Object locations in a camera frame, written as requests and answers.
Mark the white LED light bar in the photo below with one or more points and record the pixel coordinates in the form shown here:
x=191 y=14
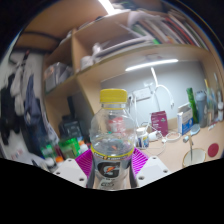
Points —
x=151 y=64

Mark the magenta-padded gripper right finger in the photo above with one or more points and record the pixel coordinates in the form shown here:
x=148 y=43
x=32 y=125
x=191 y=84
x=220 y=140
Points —
x=140 y=160

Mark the magenta carton box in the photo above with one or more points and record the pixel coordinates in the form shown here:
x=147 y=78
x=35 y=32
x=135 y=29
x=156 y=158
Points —
x=160 y=122

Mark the white and blue carton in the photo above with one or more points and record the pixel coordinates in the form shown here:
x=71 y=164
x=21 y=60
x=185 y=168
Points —
x=185 y=119

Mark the black box appliance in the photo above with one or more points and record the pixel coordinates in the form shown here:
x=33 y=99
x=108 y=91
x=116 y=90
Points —
x=70 y=128

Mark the ceiling light strip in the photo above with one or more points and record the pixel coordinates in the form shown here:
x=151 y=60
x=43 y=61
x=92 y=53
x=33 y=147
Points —
x=106 y=6

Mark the tall green bottle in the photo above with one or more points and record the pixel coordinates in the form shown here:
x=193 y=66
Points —
x=192 y=105

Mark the wooden shelf unit with books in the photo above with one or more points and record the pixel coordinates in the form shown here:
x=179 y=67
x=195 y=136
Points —
x=90 y=76

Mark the wooden stirring stick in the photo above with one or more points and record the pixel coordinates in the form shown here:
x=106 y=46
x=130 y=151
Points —
x=190 y=146

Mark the white pill bottle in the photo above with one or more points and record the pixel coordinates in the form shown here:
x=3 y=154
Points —
x=142 y=139

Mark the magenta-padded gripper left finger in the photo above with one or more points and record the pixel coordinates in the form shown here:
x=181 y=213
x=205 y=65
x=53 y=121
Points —
x=81 y=163

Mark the white wall power outlet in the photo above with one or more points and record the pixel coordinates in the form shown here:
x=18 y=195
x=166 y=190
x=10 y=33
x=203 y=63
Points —
x=141 y=94

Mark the grey shaker bottle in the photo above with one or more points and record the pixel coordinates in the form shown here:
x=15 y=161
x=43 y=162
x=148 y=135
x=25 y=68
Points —
x=201 y=110

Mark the white power adapter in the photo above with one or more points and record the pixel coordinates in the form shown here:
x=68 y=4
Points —
x=154 y=136

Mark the clear yellow-capped drink bottle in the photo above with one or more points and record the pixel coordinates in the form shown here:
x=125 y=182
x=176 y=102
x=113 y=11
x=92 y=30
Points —
x=112 y=146

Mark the green plastic jar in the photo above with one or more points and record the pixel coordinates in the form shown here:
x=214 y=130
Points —
x=69 y=148

